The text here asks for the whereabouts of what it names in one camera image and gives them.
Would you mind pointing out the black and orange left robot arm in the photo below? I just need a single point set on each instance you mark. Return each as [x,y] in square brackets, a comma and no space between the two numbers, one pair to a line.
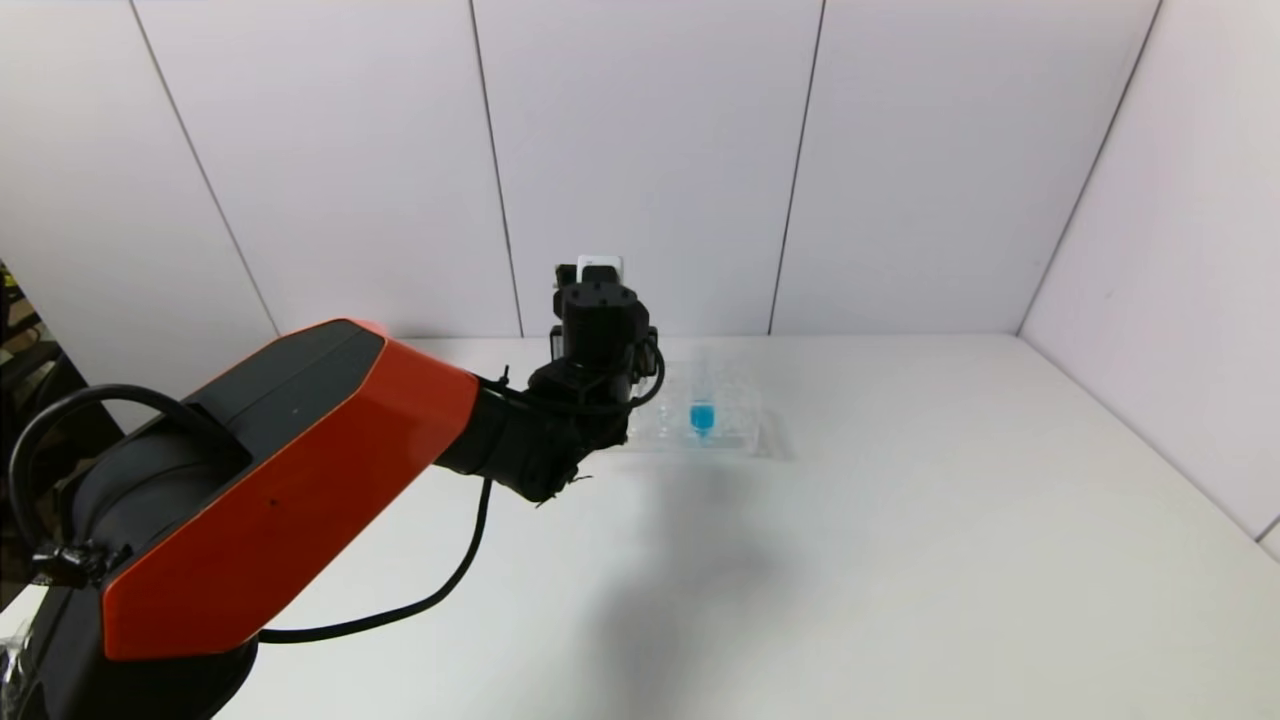
[300,470]

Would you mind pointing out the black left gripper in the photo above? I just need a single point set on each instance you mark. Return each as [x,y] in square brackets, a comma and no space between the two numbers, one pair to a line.
[650,338]

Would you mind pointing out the dark background furniture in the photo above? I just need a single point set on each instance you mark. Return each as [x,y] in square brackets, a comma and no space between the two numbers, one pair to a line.
[25,350]

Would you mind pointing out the test tube with blue pigment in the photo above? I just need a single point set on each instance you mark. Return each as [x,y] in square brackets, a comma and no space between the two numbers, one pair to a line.
[703,416]

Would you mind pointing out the clear plastic test tube rack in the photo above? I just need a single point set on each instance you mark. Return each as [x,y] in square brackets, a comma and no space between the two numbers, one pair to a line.
[740,420]

